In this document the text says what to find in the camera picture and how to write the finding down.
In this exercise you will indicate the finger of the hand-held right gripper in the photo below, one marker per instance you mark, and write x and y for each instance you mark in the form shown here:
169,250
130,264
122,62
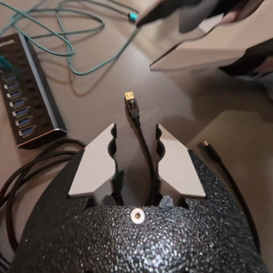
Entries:
213,49
170,10

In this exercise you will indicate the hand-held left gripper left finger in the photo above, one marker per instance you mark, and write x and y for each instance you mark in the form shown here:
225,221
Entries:
93,168

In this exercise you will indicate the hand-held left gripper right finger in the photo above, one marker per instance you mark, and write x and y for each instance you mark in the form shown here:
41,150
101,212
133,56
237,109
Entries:
179,170

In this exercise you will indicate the black multiport usb hub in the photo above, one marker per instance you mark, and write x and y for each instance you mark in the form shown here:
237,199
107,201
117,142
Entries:
32,100

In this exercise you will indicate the person's right hand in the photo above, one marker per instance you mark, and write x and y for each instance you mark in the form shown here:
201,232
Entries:
231,16

